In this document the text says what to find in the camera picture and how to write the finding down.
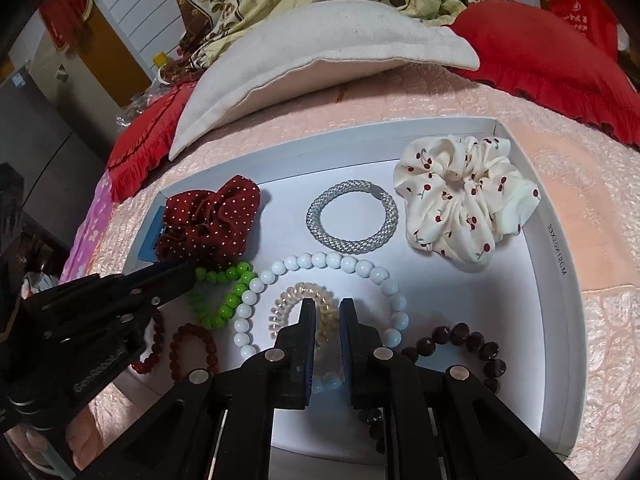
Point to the red hanging cloth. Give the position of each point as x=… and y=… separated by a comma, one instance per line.
x=65, y=10

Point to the grey refrigerator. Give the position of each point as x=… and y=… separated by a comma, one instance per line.
x=45, y=125

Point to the white pillow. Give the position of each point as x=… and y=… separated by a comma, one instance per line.
x=325, y=45

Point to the white cherry print scrunchie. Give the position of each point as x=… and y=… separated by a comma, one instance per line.
x=450, y=210

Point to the pink bedspread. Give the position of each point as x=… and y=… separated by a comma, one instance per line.
x=600, y=335

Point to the small red frilled pillow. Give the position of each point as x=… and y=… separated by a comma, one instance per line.
x=145, y=140

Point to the floral quilt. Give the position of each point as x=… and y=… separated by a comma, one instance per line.
x=240, y=0

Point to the large red frilled pillow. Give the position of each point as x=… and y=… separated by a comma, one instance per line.
x=550, y=55

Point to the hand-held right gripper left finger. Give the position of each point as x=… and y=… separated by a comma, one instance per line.
x=311, y=360

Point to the white cardboard box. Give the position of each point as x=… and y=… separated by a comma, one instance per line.
x=300, y=195

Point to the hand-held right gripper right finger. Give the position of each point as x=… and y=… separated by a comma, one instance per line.
x=344, y=355

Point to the purple floral sheet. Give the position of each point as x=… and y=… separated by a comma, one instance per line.
x=90, y=230

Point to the person's left hand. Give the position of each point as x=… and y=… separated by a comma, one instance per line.
x=85, y=435

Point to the blue box label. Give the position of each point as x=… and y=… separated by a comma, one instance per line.
x=150, y=250

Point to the red polka dot scrunchie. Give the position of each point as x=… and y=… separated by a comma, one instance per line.
x=215, y=220

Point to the red bag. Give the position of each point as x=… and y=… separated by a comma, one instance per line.
x=585, y=15

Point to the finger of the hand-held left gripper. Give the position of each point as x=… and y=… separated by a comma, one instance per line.
x=105, y=367
x=165, y=280

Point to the small yellow object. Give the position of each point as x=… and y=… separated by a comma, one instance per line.
x=159, y=60

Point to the clear plastic bag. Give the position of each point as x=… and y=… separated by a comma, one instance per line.
x=137, y=107

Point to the wooden door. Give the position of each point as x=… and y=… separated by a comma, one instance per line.
x=115, y=60

